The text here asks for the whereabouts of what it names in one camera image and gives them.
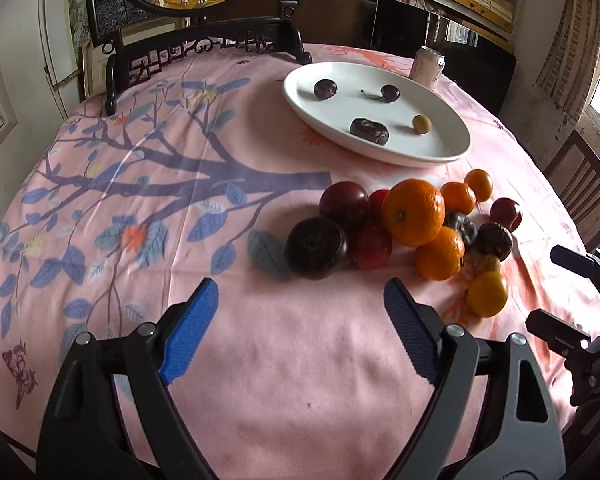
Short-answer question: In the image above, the white oval plate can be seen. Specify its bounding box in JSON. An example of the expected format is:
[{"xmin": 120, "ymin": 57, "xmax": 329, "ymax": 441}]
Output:
[{"xmin": 282, "ymin": 62, "xmax": 472, "ymax": 168}]

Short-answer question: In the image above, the dark brown date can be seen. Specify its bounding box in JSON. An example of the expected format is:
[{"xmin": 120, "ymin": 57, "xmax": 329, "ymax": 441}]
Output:
[{"xmin": 349, "ymin": 118, "xmax": 390, "ymax": 146}]

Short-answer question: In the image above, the dark wooden chair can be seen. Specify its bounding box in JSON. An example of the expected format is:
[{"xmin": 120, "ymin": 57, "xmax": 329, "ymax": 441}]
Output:
[{"xmin": 544, "ymin": 130, "xmax": 600, "ymax": 253}]

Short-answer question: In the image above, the dark brown passion fruit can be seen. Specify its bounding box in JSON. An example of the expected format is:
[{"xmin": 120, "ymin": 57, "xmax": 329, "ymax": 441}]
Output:
[{"xmin": 475, "ymin": 222, "xmax": 514, "ymax": 261}]

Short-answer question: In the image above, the dark cherry with stem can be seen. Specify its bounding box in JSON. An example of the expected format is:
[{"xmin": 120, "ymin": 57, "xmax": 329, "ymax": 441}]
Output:
[{"xmin": 360, "ymin": 84, "xmax": 401, "ymax": 104}]

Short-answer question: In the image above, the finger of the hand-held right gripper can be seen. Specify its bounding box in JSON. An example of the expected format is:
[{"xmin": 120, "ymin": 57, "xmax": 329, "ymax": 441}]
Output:
[
  {"xmin": 550, "ymin": 244, "xmax": 600, "ymax": 275},
  {"xmin": 525, "ymin": 308, "xmax": 592, "ymax": 357}
]

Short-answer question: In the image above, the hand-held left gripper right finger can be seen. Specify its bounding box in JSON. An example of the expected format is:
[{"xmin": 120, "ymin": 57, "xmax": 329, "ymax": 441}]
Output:
[{"xmin": 382, "ymin": 277, "xmax": 566, "ymax": 480}]

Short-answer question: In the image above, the yellow orange smooth fruit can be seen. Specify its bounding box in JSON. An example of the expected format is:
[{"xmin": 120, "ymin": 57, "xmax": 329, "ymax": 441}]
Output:
[{"xmin": 466, "ymin": 271, "xmax": 510, "ymax": 318}]

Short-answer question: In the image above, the dark purple fruit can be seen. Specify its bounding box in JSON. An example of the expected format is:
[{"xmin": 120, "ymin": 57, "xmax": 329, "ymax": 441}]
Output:
[{"xmin": 444, "ymin": 211, "xmax": 479, "ymax": 248}]

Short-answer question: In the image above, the small mandarin orange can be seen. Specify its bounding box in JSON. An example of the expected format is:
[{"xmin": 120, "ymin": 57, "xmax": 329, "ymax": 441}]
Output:
[{"xmin": 440, "ymin": 181, "xmax": 477, "ymax": 216}]

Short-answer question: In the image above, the wall shelf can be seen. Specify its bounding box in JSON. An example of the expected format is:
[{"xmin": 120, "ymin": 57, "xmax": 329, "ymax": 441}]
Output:
[{"xmin": 305, "ymin": 0, "xmax": 527, "ymax": 45}]

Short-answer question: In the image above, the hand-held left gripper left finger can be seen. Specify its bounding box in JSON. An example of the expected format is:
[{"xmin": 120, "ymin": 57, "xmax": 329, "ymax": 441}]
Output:
[{"xmin": 37, "ymin": 277, "xmax": 221, "ymax": 480}]

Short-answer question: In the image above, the dark red plum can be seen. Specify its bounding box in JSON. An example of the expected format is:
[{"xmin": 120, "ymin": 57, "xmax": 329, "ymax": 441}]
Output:
[{"xmin": 319, "ymin": 181, "xmax": 371, "ymax": 231}]

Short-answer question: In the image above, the pink floral cloth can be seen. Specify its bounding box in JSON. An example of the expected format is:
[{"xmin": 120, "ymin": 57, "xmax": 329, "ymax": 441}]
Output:
[{"xmin": 380, "ymin": 0, "xmax": 448, "ymax": 16}]

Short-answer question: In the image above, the black cabinet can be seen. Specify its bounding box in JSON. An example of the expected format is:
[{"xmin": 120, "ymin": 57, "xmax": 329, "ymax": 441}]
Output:
[{"xmin": 370, "ymin": 0, "xmax": 518, "ymax": 111}]

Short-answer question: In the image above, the dark purple mangosteen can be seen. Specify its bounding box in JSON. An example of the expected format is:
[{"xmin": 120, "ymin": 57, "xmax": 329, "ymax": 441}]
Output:
[{"xmin": 284, "ymin": 217, "xmax": 350, "ymax": 281}]

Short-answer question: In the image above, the pink floral tablecloth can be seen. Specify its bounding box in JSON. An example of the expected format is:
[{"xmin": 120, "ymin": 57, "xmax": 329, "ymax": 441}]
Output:
[{"xmin": 0, "ymin": 42, "xmax": 600, "ymax": 467}]

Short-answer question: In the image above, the small red plum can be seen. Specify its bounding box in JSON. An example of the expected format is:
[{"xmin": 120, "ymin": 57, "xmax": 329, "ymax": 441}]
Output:
[{"xmin": 368, "ymin": 189, "xmax": 392, "ymax": 221}]

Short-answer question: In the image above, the large mandarin orange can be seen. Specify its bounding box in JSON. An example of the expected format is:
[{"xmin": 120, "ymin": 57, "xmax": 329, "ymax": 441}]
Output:
[{"xmin": 381, "ymin": 178, "xmax": 446, "ymax": 248}]

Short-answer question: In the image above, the pale beverage can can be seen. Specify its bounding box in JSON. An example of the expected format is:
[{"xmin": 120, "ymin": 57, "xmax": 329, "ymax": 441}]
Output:
[{"xmin": 408, "ymin": 46, "xmax": 446, "ymax": 92}]

